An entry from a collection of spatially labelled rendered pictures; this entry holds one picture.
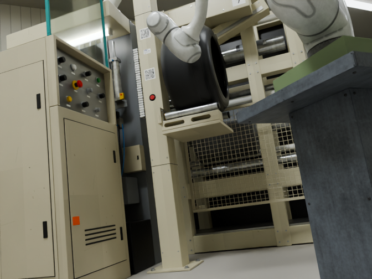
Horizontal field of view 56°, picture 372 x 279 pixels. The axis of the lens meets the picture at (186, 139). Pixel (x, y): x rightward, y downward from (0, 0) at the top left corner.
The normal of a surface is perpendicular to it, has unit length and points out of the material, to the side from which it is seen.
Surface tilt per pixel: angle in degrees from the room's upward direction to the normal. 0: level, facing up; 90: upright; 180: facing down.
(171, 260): 90
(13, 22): 90
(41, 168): 90
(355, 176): 90
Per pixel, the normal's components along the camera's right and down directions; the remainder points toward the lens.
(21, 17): 0.42, -0.22
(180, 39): -0.36, 0.06
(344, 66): -0.90, 0.04
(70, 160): 0.94, -0.18
